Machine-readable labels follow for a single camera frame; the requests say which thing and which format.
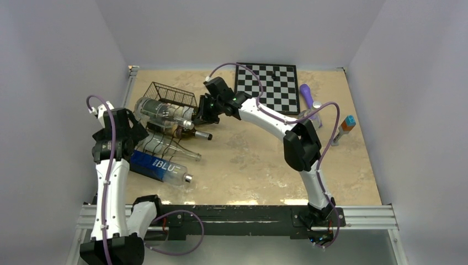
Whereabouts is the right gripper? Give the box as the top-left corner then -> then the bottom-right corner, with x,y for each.
192,95 -> 223,126

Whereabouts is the green bottle grey neck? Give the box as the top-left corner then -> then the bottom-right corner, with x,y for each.
147,123 -> 212,141

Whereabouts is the black wire wine rack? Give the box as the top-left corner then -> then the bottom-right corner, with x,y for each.
140,82 -> 199,155

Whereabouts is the clear wine bottle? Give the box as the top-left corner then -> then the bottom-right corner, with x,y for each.
139,132 -> 201,161

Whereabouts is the blue square bottle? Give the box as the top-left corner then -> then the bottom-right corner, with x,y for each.
130,151 -> 193,186

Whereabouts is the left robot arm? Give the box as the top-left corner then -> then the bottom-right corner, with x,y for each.
79,103 -> 164,264

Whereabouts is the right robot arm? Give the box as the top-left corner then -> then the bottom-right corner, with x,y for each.
200,77 -> 336,225

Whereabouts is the black white chessboard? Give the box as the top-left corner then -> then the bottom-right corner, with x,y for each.
235,62 -> 300,115

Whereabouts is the purple flashlight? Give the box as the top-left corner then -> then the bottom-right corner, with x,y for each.
298,83 -> 322,130

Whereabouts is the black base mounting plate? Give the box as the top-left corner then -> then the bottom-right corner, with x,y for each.
146,205 -> 347,242

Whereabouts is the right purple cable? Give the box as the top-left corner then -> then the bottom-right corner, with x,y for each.
204,62 -> 342,250

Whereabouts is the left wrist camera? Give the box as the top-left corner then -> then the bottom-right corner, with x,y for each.
88,107 -> 105,119

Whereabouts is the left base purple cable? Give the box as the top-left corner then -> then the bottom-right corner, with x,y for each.
140,209 -> 205,257

